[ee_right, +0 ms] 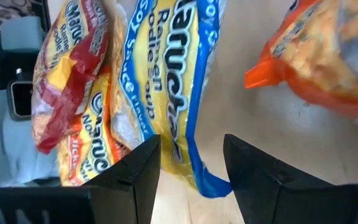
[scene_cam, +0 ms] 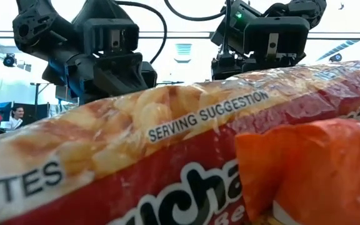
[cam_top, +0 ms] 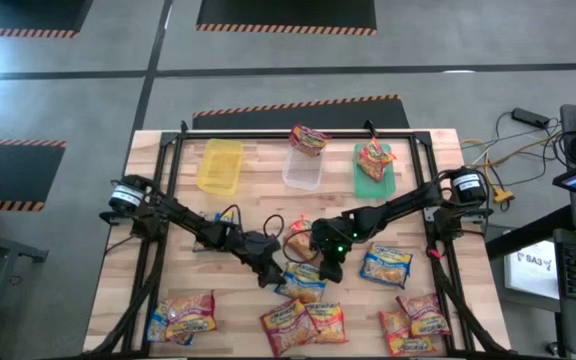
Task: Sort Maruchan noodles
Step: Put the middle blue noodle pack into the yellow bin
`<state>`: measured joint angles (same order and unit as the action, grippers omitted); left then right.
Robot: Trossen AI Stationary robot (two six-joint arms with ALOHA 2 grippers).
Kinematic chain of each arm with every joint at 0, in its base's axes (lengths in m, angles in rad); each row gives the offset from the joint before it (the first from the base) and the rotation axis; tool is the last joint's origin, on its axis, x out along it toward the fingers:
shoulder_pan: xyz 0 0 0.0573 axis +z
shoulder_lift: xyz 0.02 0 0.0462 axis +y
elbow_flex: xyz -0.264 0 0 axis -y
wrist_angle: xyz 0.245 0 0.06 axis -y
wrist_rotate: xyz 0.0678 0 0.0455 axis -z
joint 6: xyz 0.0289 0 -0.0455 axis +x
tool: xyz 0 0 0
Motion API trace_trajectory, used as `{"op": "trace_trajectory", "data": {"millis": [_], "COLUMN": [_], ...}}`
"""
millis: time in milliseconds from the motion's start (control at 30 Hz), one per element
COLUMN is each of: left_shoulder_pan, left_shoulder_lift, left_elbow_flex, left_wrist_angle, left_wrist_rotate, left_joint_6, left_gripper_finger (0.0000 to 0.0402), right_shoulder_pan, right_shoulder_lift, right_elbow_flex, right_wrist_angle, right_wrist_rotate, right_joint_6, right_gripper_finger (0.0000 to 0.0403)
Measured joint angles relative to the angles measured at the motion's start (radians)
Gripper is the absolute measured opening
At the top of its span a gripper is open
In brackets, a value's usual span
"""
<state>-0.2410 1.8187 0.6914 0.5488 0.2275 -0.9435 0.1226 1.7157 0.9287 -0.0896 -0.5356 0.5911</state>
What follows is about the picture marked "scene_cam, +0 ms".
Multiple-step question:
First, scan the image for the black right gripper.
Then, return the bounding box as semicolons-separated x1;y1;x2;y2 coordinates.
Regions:
241;17;311;73

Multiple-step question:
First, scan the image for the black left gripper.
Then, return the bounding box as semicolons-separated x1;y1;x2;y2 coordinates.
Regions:
42;18;149;106

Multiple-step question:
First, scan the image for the black right camera cable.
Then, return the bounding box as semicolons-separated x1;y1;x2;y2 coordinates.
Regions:
163;0;231;54

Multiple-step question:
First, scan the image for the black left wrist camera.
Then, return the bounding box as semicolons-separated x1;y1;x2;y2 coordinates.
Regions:
141;61;158;89

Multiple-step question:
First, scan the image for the black left camera cable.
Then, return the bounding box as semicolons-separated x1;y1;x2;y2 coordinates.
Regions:
114;0;169;65

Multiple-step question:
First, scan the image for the blue monitor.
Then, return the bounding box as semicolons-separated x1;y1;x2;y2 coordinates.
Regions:
0;101;12;121

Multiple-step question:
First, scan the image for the orange Maruchan noodle pack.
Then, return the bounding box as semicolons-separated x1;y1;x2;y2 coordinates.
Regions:
233;117;360;225

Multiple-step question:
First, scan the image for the black partition panel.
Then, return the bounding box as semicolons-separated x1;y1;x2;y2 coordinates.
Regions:
12;102;51;124

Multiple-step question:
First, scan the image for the red Maruchan noodle pack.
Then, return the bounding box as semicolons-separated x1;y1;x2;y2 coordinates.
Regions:
0;59;360;225

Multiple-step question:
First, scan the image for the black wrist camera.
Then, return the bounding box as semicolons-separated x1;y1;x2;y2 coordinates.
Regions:
211;51;245;81
141;61;158;89

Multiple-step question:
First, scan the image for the black ceiling light track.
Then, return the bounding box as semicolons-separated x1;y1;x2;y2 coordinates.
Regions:
0;30;360;41

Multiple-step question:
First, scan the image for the ceiling air vent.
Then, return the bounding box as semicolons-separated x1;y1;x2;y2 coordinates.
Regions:
174;42;193;64

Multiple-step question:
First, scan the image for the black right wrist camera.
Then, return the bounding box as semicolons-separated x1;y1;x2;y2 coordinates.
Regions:
211;51;245;81

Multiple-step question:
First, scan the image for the black ceiling spotlight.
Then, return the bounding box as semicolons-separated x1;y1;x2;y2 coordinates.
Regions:
328;52;343;63
2;52;18;68

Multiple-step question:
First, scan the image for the black camera cable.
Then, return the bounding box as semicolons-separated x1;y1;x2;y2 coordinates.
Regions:
163;0;231;54
114;0;169;65

